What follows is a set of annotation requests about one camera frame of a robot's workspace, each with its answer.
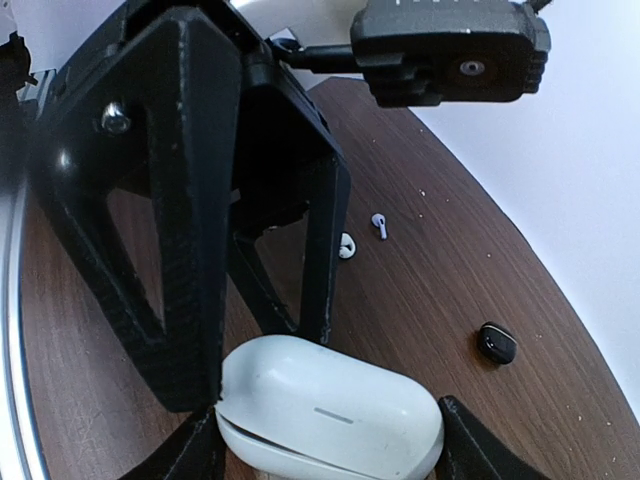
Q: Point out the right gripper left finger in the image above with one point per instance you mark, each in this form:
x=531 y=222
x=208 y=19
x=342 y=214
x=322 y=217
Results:
x=194 y=451

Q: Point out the white charging case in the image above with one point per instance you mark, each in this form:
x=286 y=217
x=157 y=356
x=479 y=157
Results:
x=299 y=410

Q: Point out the black charging case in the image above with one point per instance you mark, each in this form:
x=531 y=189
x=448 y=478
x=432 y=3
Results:
x=496 y=343

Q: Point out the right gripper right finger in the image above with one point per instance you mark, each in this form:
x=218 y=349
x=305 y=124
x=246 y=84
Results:
x=472 y=451

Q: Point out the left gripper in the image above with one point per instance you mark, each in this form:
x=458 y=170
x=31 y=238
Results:
x=148 y=105

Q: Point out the purple stem earbud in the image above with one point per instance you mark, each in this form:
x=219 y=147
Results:
x=379 y=221

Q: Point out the white clip earbud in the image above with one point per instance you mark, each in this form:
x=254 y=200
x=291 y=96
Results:
x=347 y=247

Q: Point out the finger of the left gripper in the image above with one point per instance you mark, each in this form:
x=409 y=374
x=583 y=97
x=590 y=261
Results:
x=288 y=167

